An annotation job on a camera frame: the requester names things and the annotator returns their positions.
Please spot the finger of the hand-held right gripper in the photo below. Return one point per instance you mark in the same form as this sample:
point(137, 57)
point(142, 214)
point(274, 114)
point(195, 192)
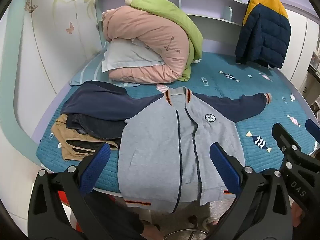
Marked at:
point(281, 135)
point(312, 128)

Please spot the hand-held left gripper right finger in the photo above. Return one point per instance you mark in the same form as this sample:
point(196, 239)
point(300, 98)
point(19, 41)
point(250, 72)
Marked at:
point(223, 166)

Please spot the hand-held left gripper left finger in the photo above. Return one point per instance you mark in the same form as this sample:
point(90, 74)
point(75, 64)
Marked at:
point(96, 165)

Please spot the grey and navy zip jacket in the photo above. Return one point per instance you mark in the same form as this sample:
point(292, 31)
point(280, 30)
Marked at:
point(160, 142)

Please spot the person's right hand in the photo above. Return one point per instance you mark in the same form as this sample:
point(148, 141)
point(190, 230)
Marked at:
point(297, 211)

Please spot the khaki quilted garment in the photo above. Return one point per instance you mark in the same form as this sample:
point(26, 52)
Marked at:
point(72, 140)

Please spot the dark blue jeans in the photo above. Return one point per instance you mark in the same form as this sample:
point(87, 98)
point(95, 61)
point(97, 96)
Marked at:
point(100, 128)

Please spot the red object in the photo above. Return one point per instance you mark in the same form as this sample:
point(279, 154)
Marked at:
point(62, 197)

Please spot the teal candy print bed cover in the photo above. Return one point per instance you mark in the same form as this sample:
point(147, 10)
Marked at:
point(250, 92)

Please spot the person's left leg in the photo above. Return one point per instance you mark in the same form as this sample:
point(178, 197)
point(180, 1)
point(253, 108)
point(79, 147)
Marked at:
point(120, 217)

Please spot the person's right foot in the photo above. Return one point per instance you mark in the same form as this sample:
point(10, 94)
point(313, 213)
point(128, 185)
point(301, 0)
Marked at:
point(208, 222)

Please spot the person's foot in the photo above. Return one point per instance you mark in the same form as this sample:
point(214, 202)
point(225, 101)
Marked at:
point(208, 222)
point(152, 233)

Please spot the chrome stool base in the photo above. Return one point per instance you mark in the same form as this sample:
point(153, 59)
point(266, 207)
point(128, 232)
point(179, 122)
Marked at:
point(186, 229)

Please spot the person's left foot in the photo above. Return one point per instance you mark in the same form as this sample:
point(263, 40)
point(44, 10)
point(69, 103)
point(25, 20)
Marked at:
point(152, 233)

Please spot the light blue striped pillow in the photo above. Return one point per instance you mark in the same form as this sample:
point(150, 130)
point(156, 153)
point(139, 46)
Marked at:
point(87, 72)

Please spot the yellow and navy puffer jacket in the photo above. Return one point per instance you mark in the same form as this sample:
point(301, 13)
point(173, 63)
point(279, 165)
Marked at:
point(265, 30)

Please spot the white pillow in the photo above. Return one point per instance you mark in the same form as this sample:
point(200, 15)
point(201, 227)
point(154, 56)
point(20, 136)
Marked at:
point(125, 55)

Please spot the lilac headboard shelf unit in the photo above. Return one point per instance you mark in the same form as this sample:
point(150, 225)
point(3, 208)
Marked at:
point(212, 12)

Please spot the pink quilt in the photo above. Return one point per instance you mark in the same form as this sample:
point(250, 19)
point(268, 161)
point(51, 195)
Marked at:
point(150, 35)

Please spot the green quilt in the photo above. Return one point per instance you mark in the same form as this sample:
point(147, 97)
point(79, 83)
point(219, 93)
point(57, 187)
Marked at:
point(175, 17)

